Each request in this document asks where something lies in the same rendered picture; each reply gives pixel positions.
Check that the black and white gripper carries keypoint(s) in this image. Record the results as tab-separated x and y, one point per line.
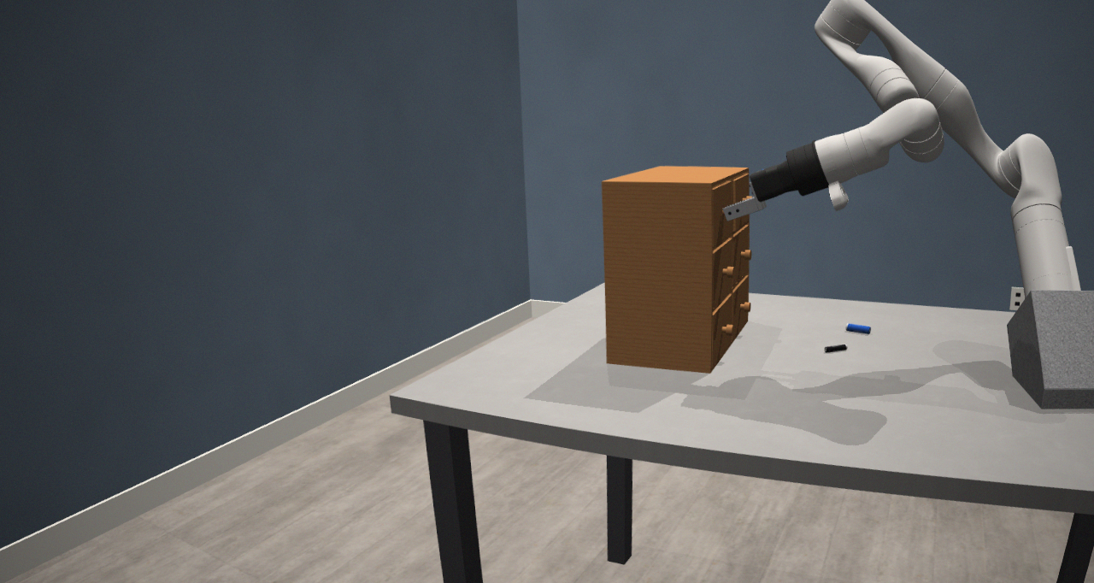
822	164

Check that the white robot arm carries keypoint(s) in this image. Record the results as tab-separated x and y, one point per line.
1026	170

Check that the small brown wooden chest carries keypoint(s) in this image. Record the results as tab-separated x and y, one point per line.
658	267

